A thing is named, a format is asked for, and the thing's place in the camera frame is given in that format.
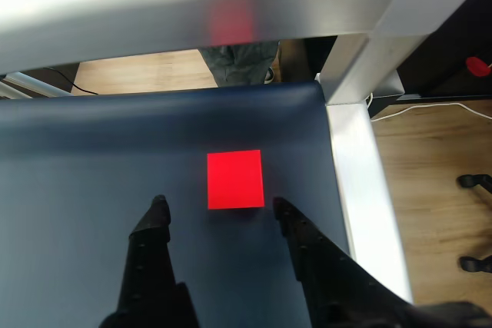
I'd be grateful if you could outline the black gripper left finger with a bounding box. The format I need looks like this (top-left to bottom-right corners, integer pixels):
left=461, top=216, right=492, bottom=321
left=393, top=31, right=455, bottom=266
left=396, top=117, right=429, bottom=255
left=99, top=194, right=200, bottom=328

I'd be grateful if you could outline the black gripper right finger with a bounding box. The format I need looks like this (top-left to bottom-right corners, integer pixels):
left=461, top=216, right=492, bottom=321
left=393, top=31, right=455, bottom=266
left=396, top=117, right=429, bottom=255
left=271, top=196, right=420, bottom=328

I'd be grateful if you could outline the red round object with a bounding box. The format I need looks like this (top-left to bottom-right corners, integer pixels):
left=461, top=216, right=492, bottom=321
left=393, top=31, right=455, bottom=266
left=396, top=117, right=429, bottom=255
left=464, top=56, right=492, bottom=78

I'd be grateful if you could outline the white cable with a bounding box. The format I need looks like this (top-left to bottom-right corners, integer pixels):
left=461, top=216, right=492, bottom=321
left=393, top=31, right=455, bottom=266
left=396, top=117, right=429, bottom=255
left=364, top=91, right=492, bottom=121

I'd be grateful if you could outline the person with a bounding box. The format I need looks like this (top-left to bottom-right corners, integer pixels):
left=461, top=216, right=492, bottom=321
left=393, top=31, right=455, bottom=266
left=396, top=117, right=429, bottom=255
left=199, top=40, right=280, bottom=88

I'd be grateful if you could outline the aluminium frame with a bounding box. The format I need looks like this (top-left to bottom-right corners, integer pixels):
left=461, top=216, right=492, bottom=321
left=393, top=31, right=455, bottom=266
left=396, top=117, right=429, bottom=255
left=0, top=0, right=492, bottom=304

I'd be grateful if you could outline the dark blue table mat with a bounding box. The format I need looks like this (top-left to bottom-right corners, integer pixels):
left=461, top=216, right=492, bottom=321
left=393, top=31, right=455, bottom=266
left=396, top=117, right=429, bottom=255
left=0, top=81, right=349, bottom=328

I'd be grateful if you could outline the red cube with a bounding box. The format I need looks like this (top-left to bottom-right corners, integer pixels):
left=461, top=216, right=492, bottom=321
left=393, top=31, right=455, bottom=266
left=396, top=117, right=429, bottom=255
left=206, top=149, right=266, bottom=210

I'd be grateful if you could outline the black cabinet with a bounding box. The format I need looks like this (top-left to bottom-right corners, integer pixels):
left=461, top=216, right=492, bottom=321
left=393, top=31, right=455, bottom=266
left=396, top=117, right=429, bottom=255
left=395, top=0, right=492, bottom=102

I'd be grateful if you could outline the aluminium rail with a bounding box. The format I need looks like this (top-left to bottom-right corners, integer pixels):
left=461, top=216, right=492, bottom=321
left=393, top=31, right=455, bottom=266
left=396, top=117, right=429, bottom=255
left=0, top=72, right=74, bottom=101

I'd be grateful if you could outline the thin black floor cable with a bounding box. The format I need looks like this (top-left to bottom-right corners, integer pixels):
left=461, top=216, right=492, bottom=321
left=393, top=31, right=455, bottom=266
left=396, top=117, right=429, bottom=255
left=45, top=68, right=100, bottom=97

